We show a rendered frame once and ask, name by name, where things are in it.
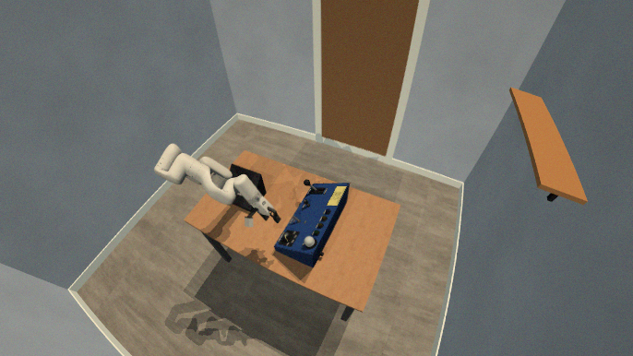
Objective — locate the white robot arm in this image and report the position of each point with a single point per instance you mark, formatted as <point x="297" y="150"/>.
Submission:
<point x="199" y="171"/>

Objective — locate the blue control console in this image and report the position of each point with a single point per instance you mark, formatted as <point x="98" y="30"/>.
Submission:
<point x="317" y="206"/>

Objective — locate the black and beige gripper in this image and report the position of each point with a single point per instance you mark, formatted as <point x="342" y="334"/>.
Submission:
<point x="264" y="208"/>

